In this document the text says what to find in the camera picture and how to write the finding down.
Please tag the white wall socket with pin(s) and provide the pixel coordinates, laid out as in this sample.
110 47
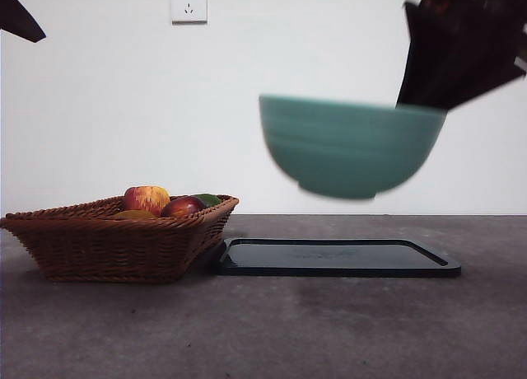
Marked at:
189 4

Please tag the teal ribbed bowl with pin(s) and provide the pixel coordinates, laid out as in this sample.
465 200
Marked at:
350 148

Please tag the red and yellow apple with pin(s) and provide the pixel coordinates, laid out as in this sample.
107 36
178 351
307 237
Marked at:
144 199

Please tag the brown wicker basket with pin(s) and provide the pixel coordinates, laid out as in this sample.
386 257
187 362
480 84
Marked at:
103 247

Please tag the dark red apple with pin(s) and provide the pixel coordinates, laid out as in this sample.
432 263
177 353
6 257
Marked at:
181 208

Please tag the green avocado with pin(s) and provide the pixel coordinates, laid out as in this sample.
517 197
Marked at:
210 199

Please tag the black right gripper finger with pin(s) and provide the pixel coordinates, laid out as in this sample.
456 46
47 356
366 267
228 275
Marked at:
473 66
418 66

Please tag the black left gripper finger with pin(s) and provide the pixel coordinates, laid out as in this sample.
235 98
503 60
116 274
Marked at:
16 18

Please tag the black rectangular tray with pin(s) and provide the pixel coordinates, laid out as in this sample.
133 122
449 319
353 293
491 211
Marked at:
329 263

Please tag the brown-green kiwi fruit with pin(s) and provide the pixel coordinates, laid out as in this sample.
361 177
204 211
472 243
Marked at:
133 215

